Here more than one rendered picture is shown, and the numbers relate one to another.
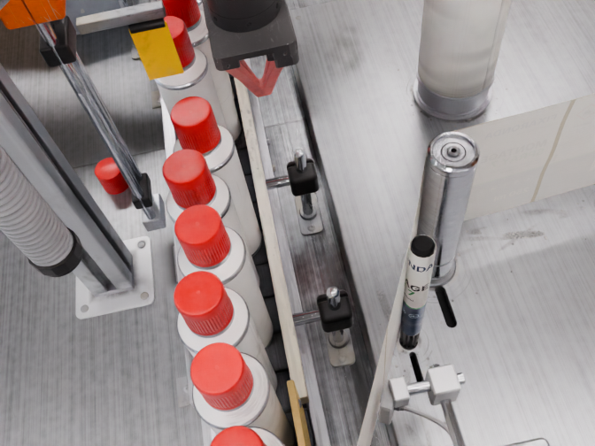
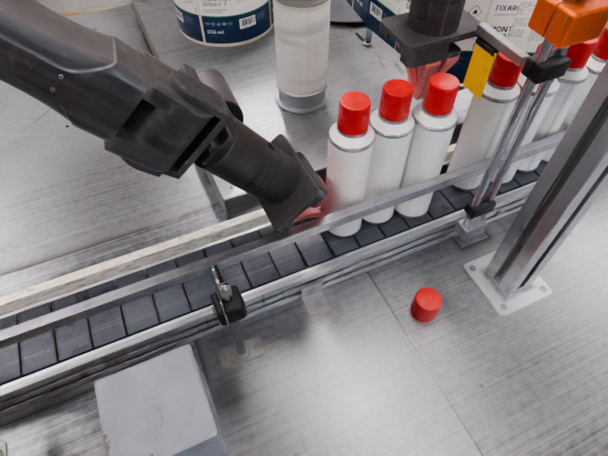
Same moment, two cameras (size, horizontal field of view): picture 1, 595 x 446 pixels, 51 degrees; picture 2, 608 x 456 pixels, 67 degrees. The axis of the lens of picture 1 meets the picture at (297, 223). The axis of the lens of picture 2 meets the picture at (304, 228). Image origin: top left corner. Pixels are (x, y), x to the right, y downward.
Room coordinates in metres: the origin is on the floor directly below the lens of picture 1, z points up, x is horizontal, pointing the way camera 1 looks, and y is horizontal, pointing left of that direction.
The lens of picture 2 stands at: (0.74, 0.41, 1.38)
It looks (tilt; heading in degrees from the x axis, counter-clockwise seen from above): 52 degrees down; 247
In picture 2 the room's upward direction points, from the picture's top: straight up
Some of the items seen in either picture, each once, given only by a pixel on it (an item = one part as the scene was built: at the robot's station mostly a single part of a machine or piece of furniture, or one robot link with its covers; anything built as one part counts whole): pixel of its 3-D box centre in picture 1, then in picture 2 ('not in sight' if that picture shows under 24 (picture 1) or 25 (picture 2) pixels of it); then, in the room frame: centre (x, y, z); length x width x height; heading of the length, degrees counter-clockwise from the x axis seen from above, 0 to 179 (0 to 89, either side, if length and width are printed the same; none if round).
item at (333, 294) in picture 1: (318, 319); not in sight; (0.23, 0.00, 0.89); 0.06 x 0.03 x 0.12; 92
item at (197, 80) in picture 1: (194, 108); (424, 151); (0.44, 0.08, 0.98); 0.05 x 0.05 x 0.20
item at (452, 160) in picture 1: (441, 217); not in sight; (0.27, -0.12, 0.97); 0.05 x 0.05 x 0.19
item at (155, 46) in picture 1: (157, 49); (479, 68); (0.40, 0.09, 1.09); 0.03 x 0.01 x 0.06; 92
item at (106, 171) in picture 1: (112, 175); (426, 304); (0.48, 0.21, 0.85); 0.03 x 0.03 x 0.03
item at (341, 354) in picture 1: (338, 338); not in sight; (0.23, -0.02, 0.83); 0.06 x 0.03 x 0.01; 0
